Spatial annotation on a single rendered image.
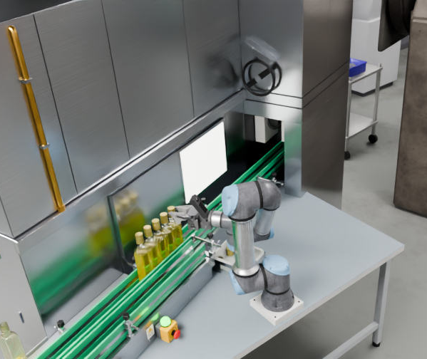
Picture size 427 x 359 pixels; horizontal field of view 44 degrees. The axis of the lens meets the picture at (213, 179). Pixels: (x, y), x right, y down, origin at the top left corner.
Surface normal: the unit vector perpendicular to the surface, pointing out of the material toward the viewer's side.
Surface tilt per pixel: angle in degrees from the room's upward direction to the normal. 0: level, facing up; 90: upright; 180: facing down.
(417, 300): 0
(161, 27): 90
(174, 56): 90
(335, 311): 0
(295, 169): 90
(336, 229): 0
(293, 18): 90
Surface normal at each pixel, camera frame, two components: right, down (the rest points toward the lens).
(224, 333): -0.07, -0.86
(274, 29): -0.55, 0.46
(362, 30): -0.80, 0.36
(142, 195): 0.83, 0.22
